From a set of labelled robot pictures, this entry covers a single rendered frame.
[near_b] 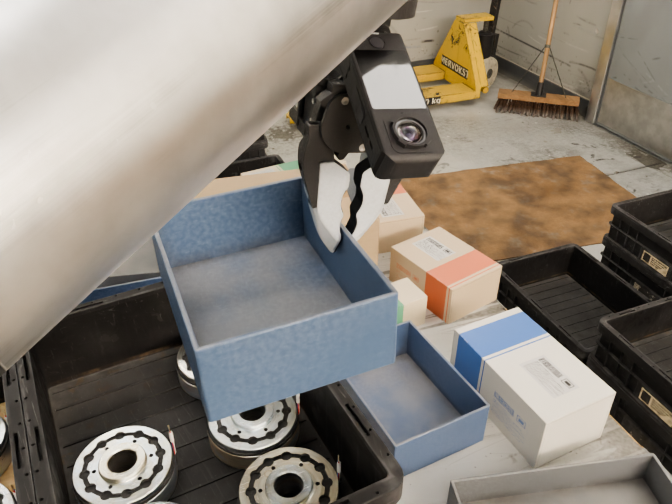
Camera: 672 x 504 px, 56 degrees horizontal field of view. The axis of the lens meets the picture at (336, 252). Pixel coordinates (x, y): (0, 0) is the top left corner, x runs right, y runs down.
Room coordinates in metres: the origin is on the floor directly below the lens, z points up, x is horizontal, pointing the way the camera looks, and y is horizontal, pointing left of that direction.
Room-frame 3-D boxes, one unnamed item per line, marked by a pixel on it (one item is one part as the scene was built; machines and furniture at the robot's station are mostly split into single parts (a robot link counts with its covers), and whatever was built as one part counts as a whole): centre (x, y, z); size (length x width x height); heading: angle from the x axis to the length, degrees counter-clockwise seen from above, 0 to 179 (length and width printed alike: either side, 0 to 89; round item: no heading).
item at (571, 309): (1.35, -0.65, 0.26); 0.40 x 0.30 x 0.23; 22
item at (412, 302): (0.81, -0.03, 0.73); 0.24 x 0.06 x 0.06; 119
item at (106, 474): (0.43, 0.22, 0.86); 0.05 x 0.05 x 0.01
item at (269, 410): (0.49, 0.09, 0.86); 0.05 x 0.05 x 0.01
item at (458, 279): (0.93, -0.20, 0.74); 0.16 x 0.12 x 0.07; 35
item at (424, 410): (0.64, -0.10, 0.74); 0.20 x 0.15 x 0.07; 27
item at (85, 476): (0.43, 0.22, 0.86); 0.10 x 0.10 x 0.01
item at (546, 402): (0.66, -0.27, 0.74); 0.20 x 0.12 x 0.09; 26
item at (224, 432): (0.49, 0.09, 0.86); 0.10 x 0.10 x 0.01
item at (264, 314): (0.43, 0.06, 1.10); 0.20 x 0.15 x 0.07; 23
